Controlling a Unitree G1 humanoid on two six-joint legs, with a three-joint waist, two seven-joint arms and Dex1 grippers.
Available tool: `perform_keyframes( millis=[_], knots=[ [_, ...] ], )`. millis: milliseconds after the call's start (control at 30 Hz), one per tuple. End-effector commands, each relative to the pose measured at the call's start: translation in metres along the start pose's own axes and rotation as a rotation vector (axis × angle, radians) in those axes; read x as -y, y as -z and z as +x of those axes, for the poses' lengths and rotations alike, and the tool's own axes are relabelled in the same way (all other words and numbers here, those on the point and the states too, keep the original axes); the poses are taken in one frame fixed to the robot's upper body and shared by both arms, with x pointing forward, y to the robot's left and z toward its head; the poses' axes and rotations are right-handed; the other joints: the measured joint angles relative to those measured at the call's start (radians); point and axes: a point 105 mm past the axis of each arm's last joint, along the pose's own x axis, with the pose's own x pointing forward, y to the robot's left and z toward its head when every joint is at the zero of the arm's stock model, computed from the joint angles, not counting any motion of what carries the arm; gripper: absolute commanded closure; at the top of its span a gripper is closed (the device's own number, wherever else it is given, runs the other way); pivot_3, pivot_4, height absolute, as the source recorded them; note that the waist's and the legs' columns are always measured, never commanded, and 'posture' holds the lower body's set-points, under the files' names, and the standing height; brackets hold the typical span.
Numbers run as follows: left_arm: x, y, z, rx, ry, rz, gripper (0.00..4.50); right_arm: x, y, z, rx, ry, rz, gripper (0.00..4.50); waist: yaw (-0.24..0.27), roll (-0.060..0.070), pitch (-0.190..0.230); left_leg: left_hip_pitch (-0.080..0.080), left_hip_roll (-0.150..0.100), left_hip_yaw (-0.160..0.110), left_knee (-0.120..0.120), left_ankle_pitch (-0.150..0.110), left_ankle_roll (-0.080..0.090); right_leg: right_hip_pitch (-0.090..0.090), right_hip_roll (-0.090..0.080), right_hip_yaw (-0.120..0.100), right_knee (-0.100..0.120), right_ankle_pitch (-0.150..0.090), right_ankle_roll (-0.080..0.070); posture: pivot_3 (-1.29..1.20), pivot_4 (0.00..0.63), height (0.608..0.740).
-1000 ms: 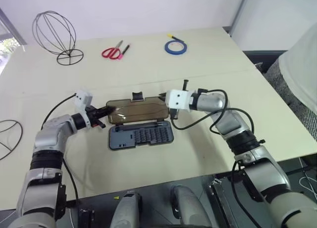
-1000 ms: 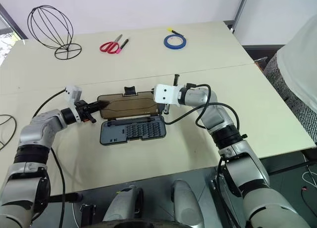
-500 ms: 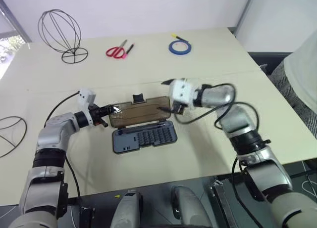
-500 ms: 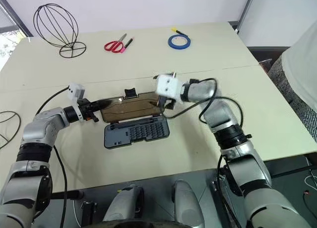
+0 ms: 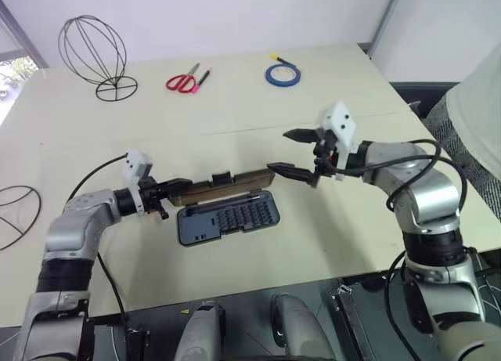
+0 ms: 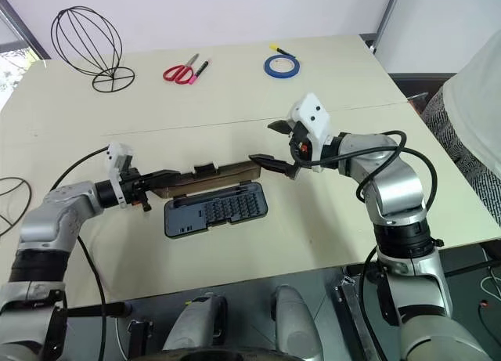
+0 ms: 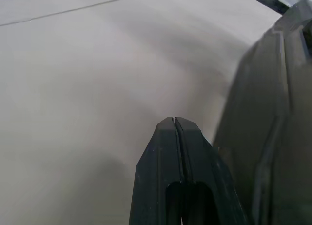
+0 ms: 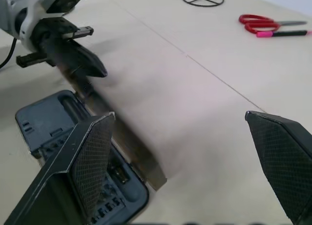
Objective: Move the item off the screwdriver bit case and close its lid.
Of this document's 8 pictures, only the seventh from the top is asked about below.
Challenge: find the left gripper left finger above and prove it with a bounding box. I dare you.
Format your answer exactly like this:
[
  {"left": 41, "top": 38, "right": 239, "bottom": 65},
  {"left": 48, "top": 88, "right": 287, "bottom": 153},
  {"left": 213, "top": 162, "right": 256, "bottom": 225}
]
[{"left": 129, "top": 117, "right": 183, "bottom": 225}]

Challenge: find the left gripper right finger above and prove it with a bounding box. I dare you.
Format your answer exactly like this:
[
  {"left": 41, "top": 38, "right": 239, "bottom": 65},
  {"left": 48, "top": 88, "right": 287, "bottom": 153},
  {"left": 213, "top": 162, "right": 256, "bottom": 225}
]
[{"left": 174, "top": 117, "right": 249, "bottom": 225}]

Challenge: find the grey bit set case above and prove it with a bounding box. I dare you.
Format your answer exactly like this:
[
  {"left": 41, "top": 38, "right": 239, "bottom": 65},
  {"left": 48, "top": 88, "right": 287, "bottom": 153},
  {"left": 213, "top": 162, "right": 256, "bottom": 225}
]
[{"left": 213, "top": 0, "right": 312, "bottom": 225}]

